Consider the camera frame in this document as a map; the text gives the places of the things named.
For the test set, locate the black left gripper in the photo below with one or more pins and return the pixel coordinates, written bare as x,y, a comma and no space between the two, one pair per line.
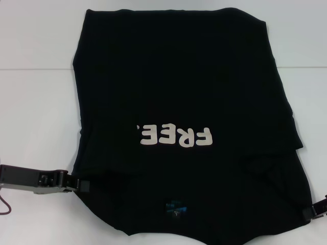
18,178

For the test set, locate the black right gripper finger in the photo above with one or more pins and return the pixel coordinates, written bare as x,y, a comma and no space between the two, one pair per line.
315,211

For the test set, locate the black shirt with FREE print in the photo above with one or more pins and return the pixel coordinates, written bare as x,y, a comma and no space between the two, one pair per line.
178,76

